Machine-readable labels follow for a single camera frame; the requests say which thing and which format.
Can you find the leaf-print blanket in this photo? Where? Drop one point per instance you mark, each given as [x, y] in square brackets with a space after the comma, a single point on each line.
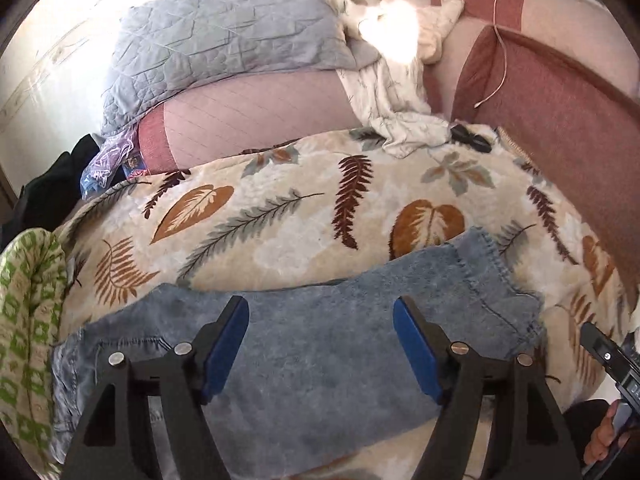
[300, 240]

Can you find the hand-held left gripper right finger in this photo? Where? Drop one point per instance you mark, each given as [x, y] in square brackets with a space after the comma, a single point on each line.
[415, 352]

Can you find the white floral cloth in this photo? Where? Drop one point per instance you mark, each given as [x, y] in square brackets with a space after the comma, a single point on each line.
[395, 105]

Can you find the cream garment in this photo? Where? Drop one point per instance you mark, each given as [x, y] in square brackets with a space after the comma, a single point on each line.
[440, 20]

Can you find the grey quilted blanket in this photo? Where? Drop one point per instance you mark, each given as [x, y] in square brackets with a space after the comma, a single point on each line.
[215, 35]

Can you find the pink mattress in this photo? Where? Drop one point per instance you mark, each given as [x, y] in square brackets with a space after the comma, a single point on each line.
[250, 115]

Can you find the person's dark clothing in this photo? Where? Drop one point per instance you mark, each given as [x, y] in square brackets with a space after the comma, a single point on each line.
[580, 435]

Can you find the purple plastic bag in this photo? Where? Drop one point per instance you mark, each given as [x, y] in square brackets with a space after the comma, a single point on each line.
[107, 165]

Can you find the small black object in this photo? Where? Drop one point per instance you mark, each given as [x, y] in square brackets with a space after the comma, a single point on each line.
[470, 136]

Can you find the green patterned cloth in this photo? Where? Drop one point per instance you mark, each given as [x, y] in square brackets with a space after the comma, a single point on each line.
[30, 320]

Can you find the person's right hand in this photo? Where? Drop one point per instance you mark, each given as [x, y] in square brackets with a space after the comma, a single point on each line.
[602, 437]

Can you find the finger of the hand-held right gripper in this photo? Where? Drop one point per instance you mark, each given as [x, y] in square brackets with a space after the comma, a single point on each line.
[597, 345]

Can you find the blue denim pants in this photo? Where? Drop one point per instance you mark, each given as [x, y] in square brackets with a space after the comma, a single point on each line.
[325, 360]

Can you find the black cloth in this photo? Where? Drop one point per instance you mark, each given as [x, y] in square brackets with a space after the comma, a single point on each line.
[55, 185]

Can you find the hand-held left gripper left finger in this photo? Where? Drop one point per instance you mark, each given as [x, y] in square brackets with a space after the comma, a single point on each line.
[227, 347]

